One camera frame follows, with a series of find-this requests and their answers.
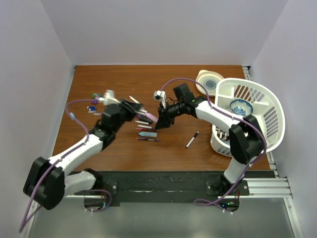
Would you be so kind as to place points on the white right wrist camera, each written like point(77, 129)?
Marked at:
point(160, 96)

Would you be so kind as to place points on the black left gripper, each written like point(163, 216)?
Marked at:
point(132, 108)

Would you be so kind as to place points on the blue floral ceramic bowl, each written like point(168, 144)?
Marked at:
point(241, 107)

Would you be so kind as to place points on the aluminium frame rail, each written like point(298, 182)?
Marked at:
point(245, 187)

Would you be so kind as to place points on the black cap whiteboard marker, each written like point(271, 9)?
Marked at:
point(192, 139)

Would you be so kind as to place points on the cream plate with grey spiral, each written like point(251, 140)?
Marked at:
point(209, 79)

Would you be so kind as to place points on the light blue highlighter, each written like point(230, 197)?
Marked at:
point(148, 134)

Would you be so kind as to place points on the pink highlighter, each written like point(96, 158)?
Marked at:
point(152, 117)

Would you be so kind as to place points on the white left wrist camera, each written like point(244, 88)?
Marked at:
point(109, 98)

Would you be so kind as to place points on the light blue highlighter cap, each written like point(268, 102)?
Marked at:
point(72, 116)

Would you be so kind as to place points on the teal tip white marker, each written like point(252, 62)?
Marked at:
point(133, 99)

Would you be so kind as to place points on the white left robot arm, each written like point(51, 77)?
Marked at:
point(47, 181)

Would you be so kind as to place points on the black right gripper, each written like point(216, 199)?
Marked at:
point(165, 120)

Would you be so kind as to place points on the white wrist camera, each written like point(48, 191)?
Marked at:
point(160, 96)
point(109, 98)

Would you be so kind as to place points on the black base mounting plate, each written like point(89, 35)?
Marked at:
point(163, 187)

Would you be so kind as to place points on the dark purple gel pen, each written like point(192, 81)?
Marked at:
point(148, 139)

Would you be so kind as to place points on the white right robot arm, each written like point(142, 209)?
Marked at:
point(246, 139)

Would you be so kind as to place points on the purple black highlighter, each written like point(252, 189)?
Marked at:
point(144, 119)

